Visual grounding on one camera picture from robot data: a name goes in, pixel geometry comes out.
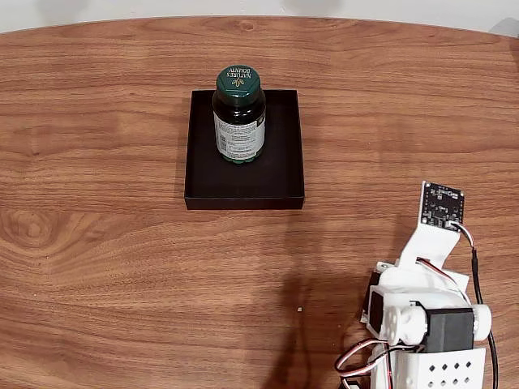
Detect shallow black box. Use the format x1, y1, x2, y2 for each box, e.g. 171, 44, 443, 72
184, 89, 306, 211

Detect black camera cable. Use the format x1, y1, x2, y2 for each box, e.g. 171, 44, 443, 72
449, 220, 500, 389

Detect camera circuit board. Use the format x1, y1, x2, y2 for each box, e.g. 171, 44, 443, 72
419, 181, 467, 234

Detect green-capped dark pill bottle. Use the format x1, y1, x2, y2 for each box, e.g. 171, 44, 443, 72
212, 64, 267, 165

